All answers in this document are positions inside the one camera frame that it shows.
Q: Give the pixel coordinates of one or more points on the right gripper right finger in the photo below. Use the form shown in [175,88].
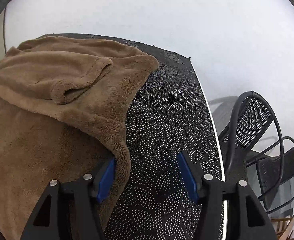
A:
[246,218]

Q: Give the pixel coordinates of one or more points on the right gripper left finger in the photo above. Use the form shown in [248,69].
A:
[69,210]

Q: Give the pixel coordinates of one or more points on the brown fleece garment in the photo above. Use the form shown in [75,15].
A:
[63,106]

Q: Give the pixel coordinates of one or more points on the wooden chair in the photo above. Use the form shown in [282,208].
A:
[284,227]

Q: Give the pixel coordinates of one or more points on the black mesh chair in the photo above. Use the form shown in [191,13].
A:
[250,118]

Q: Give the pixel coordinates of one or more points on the black floral table cloth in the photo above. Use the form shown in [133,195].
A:
[169,114]

